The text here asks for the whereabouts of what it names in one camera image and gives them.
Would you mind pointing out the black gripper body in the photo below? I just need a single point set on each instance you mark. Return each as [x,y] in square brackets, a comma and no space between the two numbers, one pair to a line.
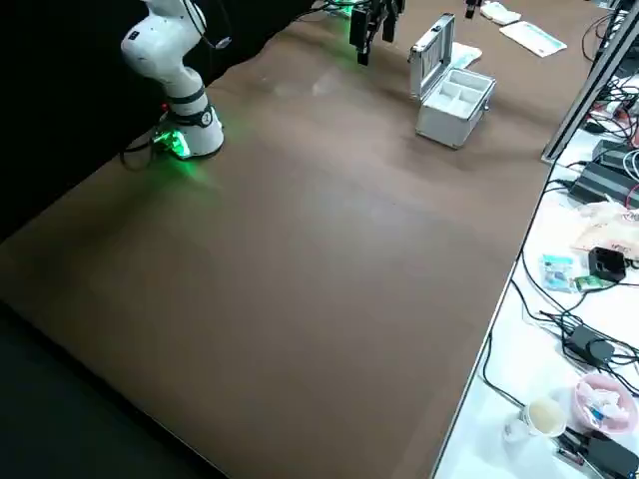
[382,7]

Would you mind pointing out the pink plastic bowl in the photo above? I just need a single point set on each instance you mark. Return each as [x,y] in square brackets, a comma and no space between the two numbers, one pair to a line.
[604,404]

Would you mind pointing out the clear plastic pill box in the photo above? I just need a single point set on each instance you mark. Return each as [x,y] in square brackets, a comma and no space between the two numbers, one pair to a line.
[499,12]

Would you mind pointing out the long blue white mask packet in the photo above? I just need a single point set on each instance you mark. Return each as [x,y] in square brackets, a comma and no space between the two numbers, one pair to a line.
[534,37]

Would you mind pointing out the white plastic partition tray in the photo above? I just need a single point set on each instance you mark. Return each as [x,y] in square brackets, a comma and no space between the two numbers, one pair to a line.
[461,95]

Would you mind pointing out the white paper cup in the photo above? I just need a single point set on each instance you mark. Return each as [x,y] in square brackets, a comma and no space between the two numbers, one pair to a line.
[544,416]

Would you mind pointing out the wide blue white mask packet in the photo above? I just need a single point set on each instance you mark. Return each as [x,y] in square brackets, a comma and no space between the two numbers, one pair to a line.
[466,55]

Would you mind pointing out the black power supply brick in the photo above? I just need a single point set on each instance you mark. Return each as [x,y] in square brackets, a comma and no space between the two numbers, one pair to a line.
[604,172]

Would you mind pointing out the pink plastic bag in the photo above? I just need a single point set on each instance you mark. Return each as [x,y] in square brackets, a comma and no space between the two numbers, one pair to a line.
[606,227]

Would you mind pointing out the black power adapter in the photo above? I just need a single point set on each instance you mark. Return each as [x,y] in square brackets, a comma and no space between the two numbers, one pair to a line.
[611,454]
[589,346]

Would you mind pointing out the aluminium frame post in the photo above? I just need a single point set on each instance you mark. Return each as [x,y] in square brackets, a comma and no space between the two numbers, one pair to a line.
[584,95]

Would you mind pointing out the aluminium first-aid case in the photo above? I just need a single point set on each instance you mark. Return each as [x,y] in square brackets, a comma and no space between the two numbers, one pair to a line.
[449,125]

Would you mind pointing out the small black box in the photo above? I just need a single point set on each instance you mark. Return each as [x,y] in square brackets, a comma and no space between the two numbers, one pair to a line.
[606,264]

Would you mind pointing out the green white small packet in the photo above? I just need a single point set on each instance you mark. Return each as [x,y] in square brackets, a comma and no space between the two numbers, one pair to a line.
[587,283]

